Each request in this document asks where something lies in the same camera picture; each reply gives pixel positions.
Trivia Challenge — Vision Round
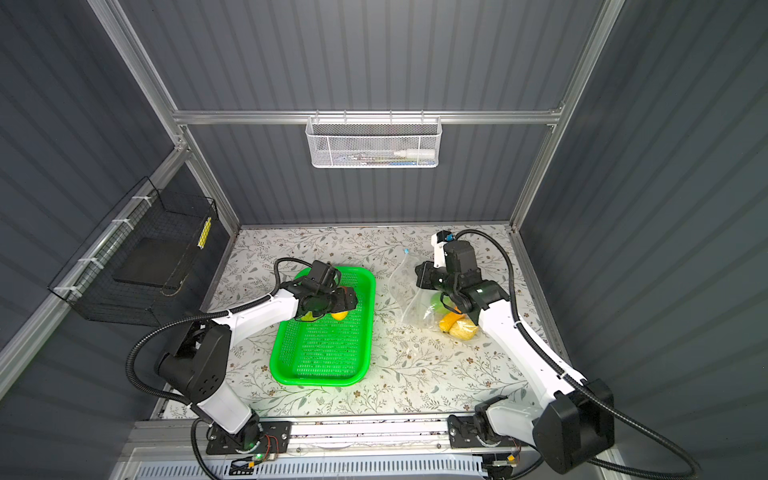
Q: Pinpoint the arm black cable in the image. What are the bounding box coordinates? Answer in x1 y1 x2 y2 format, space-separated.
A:
125 256 313 480
452 229 702 480

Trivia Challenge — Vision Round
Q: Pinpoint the orange carrot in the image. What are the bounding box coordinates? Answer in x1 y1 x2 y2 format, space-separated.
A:
438 312 464 333

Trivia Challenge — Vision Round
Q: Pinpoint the white tube in basket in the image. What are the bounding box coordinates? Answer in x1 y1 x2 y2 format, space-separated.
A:
393 149 437 162

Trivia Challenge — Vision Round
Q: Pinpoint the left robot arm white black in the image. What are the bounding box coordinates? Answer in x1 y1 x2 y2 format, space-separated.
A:
157 257 358 435

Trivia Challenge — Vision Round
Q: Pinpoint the black wire wall basket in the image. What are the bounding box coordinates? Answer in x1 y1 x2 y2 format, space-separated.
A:
48 178 219 327

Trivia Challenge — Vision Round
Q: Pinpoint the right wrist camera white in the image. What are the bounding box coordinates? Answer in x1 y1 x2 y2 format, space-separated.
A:
430 230 453 268

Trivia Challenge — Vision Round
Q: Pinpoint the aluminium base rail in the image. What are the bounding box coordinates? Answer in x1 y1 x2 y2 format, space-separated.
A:
118 412 533 467

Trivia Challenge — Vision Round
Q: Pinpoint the yellow tag on basket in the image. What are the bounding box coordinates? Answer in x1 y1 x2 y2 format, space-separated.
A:
196 217 212 250

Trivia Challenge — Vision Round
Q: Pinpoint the green plastic basket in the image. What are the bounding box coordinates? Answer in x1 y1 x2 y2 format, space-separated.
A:
270 266 376 387

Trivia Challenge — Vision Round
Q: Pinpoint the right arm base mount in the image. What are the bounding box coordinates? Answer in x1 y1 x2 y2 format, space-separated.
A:
447 414 525 450

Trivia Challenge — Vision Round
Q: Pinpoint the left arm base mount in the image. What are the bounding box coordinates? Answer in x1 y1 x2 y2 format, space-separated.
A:
206 421 293 456

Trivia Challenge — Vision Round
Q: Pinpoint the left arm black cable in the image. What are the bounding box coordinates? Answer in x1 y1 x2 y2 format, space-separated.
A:
125 256 313 480

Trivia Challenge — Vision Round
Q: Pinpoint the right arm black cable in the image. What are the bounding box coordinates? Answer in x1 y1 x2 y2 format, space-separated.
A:
452 229 702 480

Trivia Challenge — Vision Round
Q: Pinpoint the clear zip top bag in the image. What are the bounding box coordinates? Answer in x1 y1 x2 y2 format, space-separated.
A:
387 250 472 337

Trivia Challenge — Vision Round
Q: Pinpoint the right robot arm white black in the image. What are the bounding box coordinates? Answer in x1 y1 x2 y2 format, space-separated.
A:
415 230 615 474

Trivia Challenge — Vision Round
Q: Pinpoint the white wire wall basket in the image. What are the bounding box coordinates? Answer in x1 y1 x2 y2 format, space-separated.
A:
305 119 443 169

